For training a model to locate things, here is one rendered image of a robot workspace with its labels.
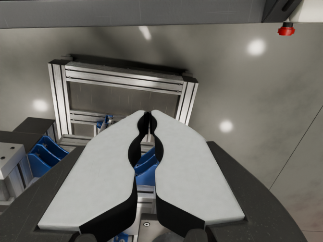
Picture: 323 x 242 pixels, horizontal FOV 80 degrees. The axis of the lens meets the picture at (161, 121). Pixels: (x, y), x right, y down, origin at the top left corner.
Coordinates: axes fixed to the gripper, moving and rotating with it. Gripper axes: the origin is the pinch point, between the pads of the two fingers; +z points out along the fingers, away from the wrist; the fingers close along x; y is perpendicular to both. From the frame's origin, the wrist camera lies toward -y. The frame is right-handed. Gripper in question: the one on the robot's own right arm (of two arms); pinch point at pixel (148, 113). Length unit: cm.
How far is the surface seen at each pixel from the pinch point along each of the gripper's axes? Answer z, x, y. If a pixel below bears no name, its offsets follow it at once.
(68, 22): 25.3, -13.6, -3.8
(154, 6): 25.3, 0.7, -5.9
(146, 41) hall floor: 120, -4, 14
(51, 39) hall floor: 120, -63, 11
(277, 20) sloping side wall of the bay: 24.9, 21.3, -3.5
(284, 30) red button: 39, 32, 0
